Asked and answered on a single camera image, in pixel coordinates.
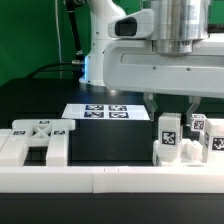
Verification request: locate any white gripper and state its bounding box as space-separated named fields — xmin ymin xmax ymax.
xmin=103 ymin=37 xmax=224 ymax=126

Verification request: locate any white chair seat part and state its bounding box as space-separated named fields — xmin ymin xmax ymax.
xmin=152 ymin=139 xmax=207 ymax=167

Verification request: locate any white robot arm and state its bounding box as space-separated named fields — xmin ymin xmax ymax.
xmin=81 ymin=0 xmax=224 ymax=115

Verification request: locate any white chair back part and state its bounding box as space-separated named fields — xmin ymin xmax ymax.
xmin=0 ymin=119 xmax=75 ymax=167

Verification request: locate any white sheet with fiducial tags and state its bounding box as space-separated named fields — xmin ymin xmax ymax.
xmin=62 ymin=104 xmax=149 ymax=120

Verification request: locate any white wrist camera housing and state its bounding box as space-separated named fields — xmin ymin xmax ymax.
xmin=108 ymin=9 xmax=155 ymax=39

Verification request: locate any black cable bundle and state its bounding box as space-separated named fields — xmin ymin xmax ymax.
xmin=24 ymin=0 xmax=88 ymax=80

